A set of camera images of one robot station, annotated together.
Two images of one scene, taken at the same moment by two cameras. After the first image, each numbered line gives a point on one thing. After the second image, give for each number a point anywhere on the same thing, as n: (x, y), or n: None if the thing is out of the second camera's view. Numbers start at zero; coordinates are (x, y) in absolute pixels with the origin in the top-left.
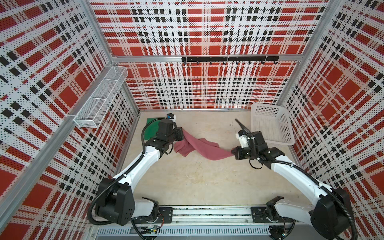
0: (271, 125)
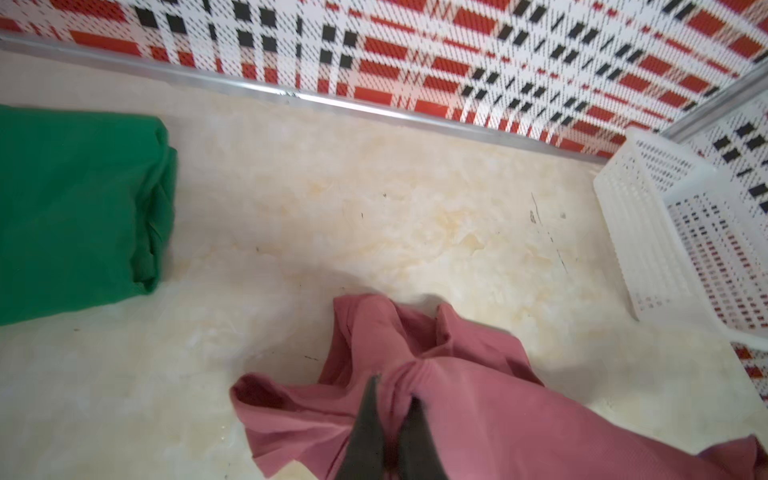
0: (691, 245)
